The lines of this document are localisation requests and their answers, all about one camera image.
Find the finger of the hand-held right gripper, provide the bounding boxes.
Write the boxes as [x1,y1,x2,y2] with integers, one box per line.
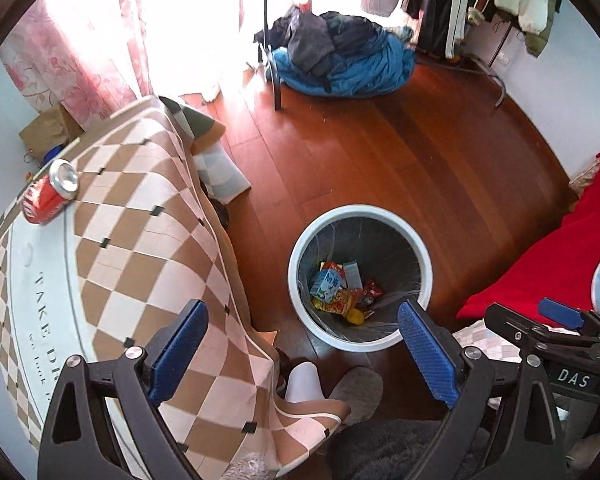
[484,302,600,362]
[539,298,600,346]

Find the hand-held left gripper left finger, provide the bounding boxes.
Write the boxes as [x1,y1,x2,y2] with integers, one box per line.
[39,299,210,480]

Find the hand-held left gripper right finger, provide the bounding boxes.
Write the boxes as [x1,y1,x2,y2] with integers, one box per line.
[397,300,566,480]

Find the small red wrapper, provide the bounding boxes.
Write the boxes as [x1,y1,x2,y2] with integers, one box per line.
[362,279,385,306]

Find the orange red snack bag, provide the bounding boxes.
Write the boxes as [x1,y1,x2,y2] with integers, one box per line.
[312,287,365,316]

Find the grey long box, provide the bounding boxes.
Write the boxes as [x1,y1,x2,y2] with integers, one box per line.
[341,260,363,291]

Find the white round trash bin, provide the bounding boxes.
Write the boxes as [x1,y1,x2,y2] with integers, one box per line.
[287,204,435,351]

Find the blue milk carton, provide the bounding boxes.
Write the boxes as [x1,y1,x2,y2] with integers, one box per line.
[309,267,348,301]

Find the pale checked bedding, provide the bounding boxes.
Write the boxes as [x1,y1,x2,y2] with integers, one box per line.
[450,322,526,362]

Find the red blanket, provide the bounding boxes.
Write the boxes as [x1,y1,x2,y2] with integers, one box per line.
[456,149,600,321]

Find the grey slipper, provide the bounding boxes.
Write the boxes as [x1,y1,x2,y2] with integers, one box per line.
[325,366,384,423]

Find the person's dark fleece trousers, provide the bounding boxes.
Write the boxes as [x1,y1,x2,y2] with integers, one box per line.
[325,417,488,480]

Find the brown white checkered tablecloth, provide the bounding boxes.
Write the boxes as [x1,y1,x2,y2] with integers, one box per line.
[0,95,353,480]

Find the person's white sock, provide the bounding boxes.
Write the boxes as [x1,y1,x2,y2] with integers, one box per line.
[285,362,326,403]

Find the grey white checked cushion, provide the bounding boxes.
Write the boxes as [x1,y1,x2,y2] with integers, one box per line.
[192,144,252,207]

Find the red soda can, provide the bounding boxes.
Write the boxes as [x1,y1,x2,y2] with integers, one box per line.
[21,159,80,225]

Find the green brown folded cloth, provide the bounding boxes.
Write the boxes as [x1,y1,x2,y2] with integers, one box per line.
[159,95,228,156]

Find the brown paper bag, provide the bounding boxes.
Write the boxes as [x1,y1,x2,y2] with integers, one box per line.
[19,104,86,161]

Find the green hanging jacket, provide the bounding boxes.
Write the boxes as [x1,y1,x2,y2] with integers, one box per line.
[522,0,563,58]

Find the black clothes rack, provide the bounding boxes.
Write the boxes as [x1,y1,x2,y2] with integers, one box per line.
[245,0,511,111]

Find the pile of blue dark clothes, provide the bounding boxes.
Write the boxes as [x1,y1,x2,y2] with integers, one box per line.
[254,5,416,98]

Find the pink floral curtain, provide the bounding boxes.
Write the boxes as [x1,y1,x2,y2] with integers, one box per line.
[0,0,261,121]

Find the black striped hanging garment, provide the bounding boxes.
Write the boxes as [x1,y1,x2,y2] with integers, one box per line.
[402,0,476,58]

